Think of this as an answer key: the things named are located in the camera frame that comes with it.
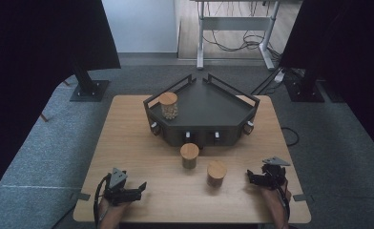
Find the glass jar of white beans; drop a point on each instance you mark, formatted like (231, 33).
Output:
(168, 98)

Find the person's right hand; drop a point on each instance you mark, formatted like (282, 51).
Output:
(275, 197)

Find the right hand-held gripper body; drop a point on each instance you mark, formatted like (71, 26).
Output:
(274, 176)

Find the white desk frame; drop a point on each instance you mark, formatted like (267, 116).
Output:
(236, 24)

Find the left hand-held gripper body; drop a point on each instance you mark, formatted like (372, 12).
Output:
(116, 192)

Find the white power strip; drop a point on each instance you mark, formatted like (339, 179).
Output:
(279, 76)

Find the glass jar of reddish beans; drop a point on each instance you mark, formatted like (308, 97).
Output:
(217, 169)

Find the glass jar of green beans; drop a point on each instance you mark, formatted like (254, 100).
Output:
(189, 150)

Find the grey tape piece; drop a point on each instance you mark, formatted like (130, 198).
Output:
(302, 197)
(84, 196)

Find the black metal stand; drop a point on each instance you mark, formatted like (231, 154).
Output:
(306, 89)
(88, 89)

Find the person's left hand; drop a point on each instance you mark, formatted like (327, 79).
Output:
(112, 210)

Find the black corner shelf rack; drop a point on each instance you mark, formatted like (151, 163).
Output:
(207, 108)

